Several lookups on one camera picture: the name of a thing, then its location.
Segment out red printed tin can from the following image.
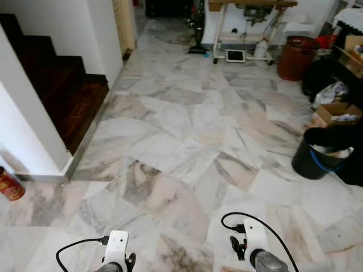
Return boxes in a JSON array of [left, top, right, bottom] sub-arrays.
[[0, 167, 26, 202]]

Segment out small open cardboard box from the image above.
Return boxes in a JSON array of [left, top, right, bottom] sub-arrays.
[[310, 102, 363, 129]]

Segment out white plastic bag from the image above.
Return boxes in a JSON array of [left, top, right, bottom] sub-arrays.
[[313, 80, 348, 109]]

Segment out dark wooden staircase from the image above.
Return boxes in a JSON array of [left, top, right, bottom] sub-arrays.
[[0, 14, 110, 155]]

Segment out black rubbish bag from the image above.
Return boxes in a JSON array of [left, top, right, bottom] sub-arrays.
[[301, 58, 341, 103]]

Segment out white framed tablet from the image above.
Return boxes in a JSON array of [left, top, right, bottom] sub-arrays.
[[225, 49, 246, 63]]

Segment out brown plastic bin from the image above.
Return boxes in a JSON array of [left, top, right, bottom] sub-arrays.
[[276, 35, 320, 82]]

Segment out white plastic bottle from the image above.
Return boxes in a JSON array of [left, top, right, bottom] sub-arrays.
[[254, 38, 269, 60]]

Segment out black upright vacuum cleaner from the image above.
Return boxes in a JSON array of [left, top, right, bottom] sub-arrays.
[[188, 2, 210, 56]]

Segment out large cardboard box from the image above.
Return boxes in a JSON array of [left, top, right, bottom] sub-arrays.
[[339, 35, 363, 78]]

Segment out white rectangular box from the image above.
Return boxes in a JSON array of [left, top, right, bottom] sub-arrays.
[[282, 21, 316, 39]]

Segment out white metal work table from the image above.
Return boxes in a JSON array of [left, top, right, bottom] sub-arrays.
[[208, 0, 298, 65]]

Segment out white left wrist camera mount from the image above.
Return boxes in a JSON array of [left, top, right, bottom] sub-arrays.
[[102, 230, 129, 267]]

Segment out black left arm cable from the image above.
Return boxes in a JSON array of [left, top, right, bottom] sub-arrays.
[[56, 236, 110, 272]]

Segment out black bucket with blue handle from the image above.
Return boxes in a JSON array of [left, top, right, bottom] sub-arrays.
[[291, 127, 356, 181]]

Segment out light wooden door frame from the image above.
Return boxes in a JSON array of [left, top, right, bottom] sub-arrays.
[[111, 0, 137, 61]]

